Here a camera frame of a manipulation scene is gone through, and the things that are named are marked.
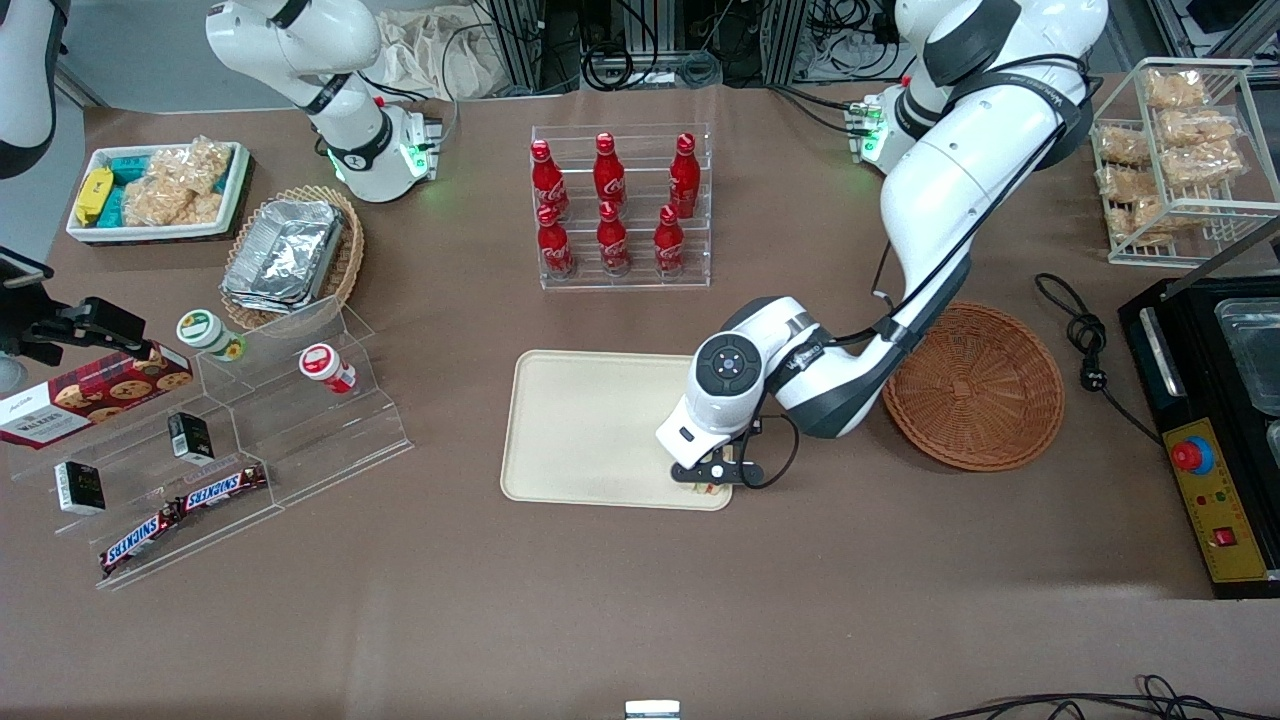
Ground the bagged fried snack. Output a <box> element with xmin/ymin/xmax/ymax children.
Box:
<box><xmin>1163</xmin><ymin>142</ymin><xmax>1247</xmax><ymax>188</ymax></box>
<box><xmin>1096</xmin><ymin>124</ymin><xmax>1153</xmax><ymax>167</ymax></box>
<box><xmin>1133</xmin><ymin>195</ymin><xmax>1203</xmax><ymax>241</ymax></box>
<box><xmin>1158</xmin><ymin>108</ymin><xmax>1247</xmax><ymax>151</ymax></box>
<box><xmin>1143</xmin><ymin>67</ymin><xmax>1207</xmax><ymax>112</ymax></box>
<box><xmin>1096</xmin><ymin>164</ymin><xmax>1163</xmax><ymax>203</ymax></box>

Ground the white wire shelf basket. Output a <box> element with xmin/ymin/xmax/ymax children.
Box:
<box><xmin>1094</xmin><ymin>57</ymin><xmax>1280</xmax><ymax>267</ymax></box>

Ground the thin black cable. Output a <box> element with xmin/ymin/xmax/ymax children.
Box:
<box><xmin>928</xmin><ymin>674</ymin><xmax>1280</xmax><ymax>720</ymax></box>

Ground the beige cloth bag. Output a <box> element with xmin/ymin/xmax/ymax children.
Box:
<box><xmin>380</xmin><ymin>8</ymin><xmax>503</xmax><ymax>102</ymax></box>

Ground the Walkers shortbread cookie box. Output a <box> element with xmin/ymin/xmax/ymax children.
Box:
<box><xmin>0</xmin><ymin>342</ymin><xmax>195</xmax><ymax>451</ymax></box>

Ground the green lid snack cup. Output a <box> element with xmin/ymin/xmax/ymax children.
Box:
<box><xmin>176</xmin><ymin>309</ymin><xmax>247</xmax><ymax>362</ymax></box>

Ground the white rectangular snack bin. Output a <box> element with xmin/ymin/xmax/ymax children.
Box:
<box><xmin>65</xmin><ymin>140</ymin><xmax>252</xmax><ymax>245</ymax></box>

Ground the bagged rice cracker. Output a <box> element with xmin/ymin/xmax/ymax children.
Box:
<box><xmin>148</xmin><ymin>136</ymin><xmax>234</xmax><ymax>197</ymax></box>
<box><xmin>121</xmin><ymin>180</ymin><xmax>224</xmax><ymax>229</ymax></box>

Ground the clear acrylic bottle rack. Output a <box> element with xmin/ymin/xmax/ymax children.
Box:
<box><xmin>529</xmin><ymin>123</ymin><xmax>714</xmax><ymax>292</ymax></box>

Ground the brown wicker basket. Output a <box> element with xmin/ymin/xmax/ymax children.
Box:
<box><xmin>882</xmin><ymin>302</ymin><xmax>1067</xmax><ymax>472</ymax></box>

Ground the cream plastic tray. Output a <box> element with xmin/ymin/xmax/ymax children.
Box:
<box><xmin>500</xmin><ymin>349</ymin><xmax>736</xmax><ymax>512</ymax></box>

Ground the yellow wrapped snack bar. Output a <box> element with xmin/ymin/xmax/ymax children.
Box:
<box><xmin>74</xmin><ymin>167</ymin><xmax>114</xmax><ymax>227</ymax></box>

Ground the foil food container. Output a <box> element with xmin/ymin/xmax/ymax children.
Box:
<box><xmin>221</xmin><ymin>268</ymin><xmax>337</xmax><ymax>314</ymax></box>
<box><xmin>233</xmin><ymin>199</ymin><xmax>345</xmax><ymax>293</ymax></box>

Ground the black heating appliance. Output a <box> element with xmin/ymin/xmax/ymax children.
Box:
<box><xmin>1117</xmin><ymin>215</ymin><xmax>1280</xmax><ymax>601</ymax></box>

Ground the yellow control panel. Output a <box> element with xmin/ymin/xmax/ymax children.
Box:
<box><xmin>1164</xmin><ymin>417</ymin><xmax>1272</xmax><ymax>584</ymax></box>

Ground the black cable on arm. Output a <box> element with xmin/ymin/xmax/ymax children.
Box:
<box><xmin>757</xmin><ymin>55</ymin><xmax>1101</xmax><ymax>492</ymax></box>

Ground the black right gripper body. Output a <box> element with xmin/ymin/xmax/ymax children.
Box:
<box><xmin>0</xmin><ymin>297</ymin><xmax>94</xmax><ymax>367</ymax></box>

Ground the red lid snack cup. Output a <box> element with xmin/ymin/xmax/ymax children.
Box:
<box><xmin>298</xmin><ymin>342</ymin><xmax>358</xmax><ymax>395</ymax></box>

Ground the Snickers chocolate bar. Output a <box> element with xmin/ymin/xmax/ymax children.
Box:
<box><xmin>98</xmin><ymin>505</ymin><xmax>183</xmax><ymax>579</ymax></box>
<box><xmin>175</xmin><ymin>463</ymin><xmax>270</xmax><ymax>513</ymax></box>

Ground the clear acrylic tiered stand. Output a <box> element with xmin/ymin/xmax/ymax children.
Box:
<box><xmin>10</xmin><ymin>295</ymin><xmax>415</xmax><ymax>591</ymax></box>

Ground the small black snack box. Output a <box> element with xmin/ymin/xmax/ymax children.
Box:
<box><xmin>55</xmin><ymin>461</ymin><xmax>107</xmax><ymax>516</ymax></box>
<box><xmin>167</xmin><ymin>411</ymin><xmax>216</xmax><ymax>465</ymax></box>

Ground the black cable bundle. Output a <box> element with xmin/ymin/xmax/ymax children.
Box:
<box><xmin>578</xmin><ymin>35</ymin><xmax>723</xmax><ymax>93</ymax></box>

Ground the black power cable with plug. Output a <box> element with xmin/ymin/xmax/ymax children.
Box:
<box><xmin>1034</xmin><ymin>272</ymin><xmax>1167</xmax><ymax>446</ymax></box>

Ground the red Coca-Cola bottle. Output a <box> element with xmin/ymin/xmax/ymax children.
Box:
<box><xmin>530</xmin><ymin>139</ymin><xmax>570</xmax><ymax>216</ymax></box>
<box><xmin>668</xmin><ymin>133</ymin><xmax>700</xmax><ymax>217</ymax></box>
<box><xmin>596</xmin><ymin>201</ymin><xmax>632</xmax><ymax>276</ymax></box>
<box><xmin>537</xmin><ymin>205</ymin><xmax>577</xmax><ymax>279</ymax></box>
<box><xmin>653</xmin><ymin>205</ymin><xmax>688</xmax><ymax>277</ymax></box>
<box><xmin>594</xmin><ymin>132</ymin><xmax>628</xmax><ymax>206</ymax></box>

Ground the aluminium frame rack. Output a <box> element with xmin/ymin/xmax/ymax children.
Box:
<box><xmin>488</xmin><ymin>0</ymin><xmax>813</xmax><ymax>93</ymax></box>

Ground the light wicker basket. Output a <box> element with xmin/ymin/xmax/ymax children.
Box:
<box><xmin>219</xmin><ymin>184</ymin><xmax>367</xmax><ymax>332</ymax></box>

